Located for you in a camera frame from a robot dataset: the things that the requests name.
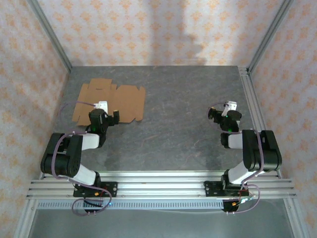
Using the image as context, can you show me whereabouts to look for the brown cardboard paper box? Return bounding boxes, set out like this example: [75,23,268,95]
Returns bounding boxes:
[72,78,146,127]

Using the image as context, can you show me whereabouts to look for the wide aluminium extrusion beam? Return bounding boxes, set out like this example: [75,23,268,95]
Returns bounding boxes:
[26,179,297,199]

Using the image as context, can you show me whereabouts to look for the grey metal sheet panel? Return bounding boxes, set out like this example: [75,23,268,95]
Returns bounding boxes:
[29,209,297,238]

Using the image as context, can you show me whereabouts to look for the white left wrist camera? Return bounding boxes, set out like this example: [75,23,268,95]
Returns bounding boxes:
[95,100,109,113]

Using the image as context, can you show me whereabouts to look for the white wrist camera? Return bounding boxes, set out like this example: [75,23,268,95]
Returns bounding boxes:
[95,100,109,113]
[222,100,238,117]

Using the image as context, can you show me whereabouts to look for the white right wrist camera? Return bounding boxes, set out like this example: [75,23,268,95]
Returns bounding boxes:
[222,100,238,117]

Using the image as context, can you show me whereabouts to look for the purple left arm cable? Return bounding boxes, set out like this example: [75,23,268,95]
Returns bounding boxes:
[51,100,112,217]

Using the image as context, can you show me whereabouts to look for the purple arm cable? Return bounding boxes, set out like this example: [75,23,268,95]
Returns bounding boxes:
[51,100,112,217]
[207,101,261,215]

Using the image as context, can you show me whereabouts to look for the aluminium side rail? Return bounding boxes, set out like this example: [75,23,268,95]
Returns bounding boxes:
[238,66,282,178]

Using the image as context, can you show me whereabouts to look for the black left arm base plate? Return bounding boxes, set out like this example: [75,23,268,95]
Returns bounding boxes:
[73,181,118,198]

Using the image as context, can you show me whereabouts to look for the narrow aluminium extrusion rail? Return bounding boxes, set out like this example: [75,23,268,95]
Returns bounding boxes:
[39,170,282,179]

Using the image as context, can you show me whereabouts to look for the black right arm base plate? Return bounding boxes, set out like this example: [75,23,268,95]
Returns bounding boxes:
[203,180,249,198]

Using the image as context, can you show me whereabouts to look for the thin orange red wires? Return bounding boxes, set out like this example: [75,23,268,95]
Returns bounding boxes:
[93,188,111,207]
[232,189,256,207]

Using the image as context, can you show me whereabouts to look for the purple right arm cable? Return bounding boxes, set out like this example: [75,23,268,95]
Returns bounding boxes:
[207,101,261,215]

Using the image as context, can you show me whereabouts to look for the black cable bracket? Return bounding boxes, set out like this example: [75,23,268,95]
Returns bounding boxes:
[83,199,105,214]
[221,199,239,214]

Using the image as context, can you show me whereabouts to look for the slotted grey cable duct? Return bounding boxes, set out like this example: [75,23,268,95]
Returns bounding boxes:
[36,200,225,211]

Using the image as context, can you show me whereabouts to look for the aluminium frame post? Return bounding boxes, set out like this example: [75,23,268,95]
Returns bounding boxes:
[26,0,73,73]
[247,0,295,73]

